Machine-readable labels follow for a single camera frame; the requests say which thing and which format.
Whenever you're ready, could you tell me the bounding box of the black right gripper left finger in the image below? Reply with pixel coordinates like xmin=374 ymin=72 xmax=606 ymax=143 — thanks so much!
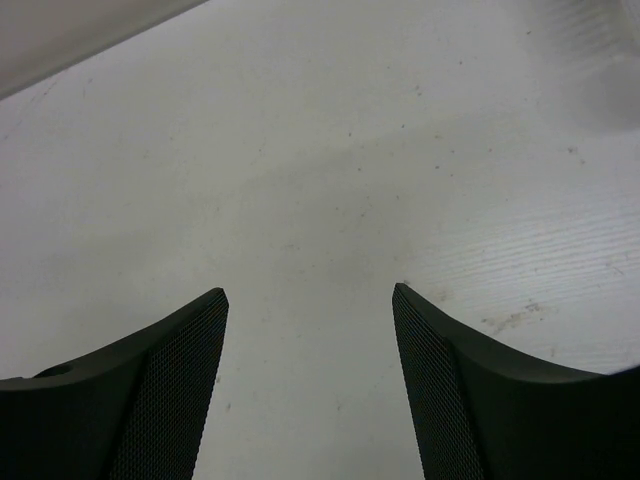
xmin=1 ymin=288 xmax=229 ymax=479

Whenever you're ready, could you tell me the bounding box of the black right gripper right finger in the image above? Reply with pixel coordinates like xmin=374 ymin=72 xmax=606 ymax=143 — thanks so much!
xmin=392 ymin=283 xmax=639 ymax=479

